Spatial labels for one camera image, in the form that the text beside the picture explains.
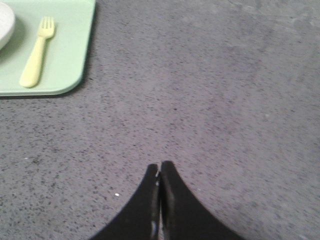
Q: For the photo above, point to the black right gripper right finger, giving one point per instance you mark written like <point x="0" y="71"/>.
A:
<point x="183" y="215"/>

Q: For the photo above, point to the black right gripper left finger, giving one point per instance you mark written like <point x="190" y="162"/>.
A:
<point x="139" y="219"/>

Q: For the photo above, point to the yellow plastic fork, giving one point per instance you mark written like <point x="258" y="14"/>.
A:
<point x="32" y="70"/>

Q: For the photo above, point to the cream round plate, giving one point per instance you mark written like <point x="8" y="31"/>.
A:
<point x="7" y="24"/>

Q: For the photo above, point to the light green rectangular tray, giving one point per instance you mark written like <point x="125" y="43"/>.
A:
<point x="65" y="53"/>

